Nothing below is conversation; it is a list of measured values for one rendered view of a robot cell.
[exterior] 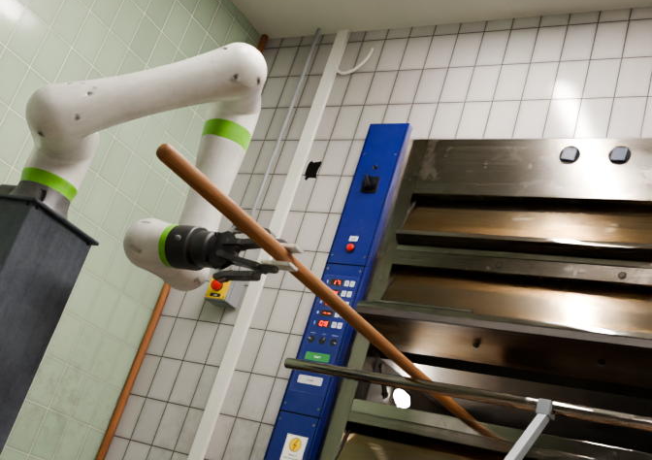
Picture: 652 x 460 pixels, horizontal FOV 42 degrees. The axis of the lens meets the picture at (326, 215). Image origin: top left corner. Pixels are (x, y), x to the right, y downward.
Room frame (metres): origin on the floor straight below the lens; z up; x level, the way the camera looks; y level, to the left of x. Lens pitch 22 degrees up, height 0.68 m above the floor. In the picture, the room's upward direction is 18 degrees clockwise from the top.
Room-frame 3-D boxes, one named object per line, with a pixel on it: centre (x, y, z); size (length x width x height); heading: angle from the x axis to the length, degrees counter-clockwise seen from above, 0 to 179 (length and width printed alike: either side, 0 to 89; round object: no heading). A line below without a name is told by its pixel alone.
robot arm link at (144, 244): (1.76, 0.32, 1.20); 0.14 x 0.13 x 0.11; 55
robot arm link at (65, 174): (1.84, 0.62, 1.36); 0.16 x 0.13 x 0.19; 3
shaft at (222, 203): (1.94, -0.21, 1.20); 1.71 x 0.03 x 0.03; 145
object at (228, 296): (2.91, 0.26, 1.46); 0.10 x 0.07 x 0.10; 54
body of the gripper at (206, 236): (1.66, 0.18, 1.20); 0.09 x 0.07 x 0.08; 55
